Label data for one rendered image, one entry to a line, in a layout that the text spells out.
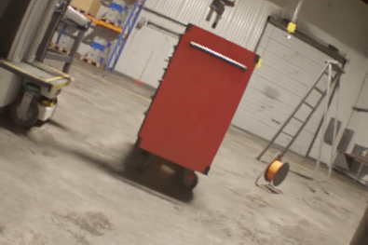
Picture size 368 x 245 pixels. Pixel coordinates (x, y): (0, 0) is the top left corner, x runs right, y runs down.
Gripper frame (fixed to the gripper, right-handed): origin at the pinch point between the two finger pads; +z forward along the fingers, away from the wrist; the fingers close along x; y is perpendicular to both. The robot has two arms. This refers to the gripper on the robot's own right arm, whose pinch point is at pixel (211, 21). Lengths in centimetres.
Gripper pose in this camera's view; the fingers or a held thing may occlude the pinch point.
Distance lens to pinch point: 187.8
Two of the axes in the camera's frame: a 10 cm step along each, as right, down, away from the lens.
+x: -3.5, -1.0, -9.3
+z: -4.0, 9.1, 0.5
